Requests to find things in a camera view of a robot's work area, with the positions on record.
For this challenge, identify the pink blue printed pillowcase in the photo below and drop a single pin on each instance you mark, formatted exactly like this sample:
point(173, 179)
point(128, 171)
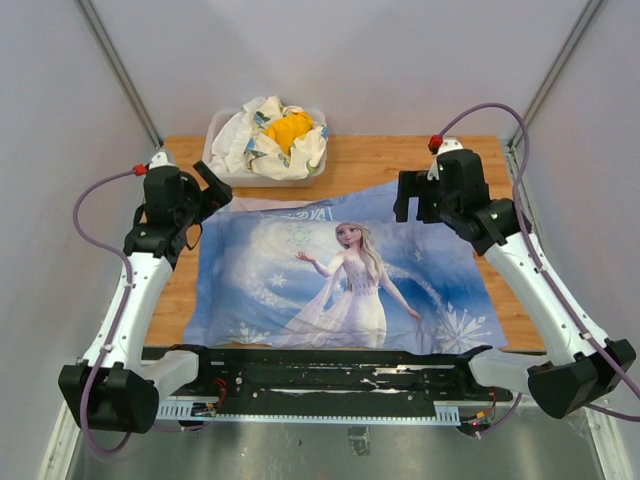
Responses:
point(338, 273)

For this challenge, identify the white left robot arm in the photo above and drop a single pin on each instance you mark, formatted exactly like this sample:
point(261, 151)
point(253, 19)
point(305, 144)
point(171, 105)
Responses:
point(109, 389)

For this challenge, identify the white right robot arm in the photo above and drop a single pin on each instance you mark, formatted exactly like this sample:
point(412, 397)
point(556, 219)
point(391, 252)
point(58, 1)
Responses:
point(582, 363)

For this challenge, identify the white crumpled cloth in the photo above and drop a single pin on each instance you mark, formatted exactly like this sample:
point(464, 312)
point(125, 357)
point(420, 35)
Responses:
point(229, 146)

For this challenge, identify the left aluminium frame post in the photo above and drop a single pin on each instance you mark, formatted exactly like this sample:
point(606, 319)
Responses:
point(101, 36)

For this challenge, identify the cream floral printed cloth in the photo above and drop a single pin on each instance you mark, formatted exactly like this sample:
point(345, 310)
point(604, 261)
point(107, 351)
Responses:
point(265, 158)

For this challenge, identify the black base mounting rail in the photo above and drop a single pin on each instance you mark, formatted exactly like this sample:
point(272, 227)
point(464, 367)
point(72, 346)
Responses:
point(325, 376)

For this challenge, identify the yellow orange cloth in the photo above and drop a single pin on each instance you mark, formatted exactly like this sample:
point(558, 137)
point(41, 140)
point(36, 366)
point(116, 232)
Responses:
point(287, 129)

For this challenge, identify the aluminium frame post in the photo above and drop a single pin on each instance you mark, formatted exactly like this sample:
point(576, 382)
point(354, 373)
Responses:
point(576, 35)
point(101, 36)

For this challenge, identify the right aluminium frame post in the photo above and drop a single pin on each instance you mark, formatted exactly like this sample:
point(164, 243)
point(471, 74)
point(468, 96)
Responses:
point(576, 35)

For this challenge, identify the white slotted cable duct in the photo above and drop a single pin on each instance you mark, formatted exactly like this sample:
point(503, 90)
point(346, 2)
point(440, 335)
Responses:
point(386, 411)

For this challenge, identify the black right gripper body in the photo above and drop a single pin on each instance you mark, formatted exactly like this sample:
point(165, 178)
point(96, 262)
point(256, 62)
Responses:
point(443, 206)

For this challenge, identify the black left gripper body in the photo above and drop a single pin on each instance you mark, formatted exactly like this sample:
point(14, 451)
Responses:
point(188, 213)

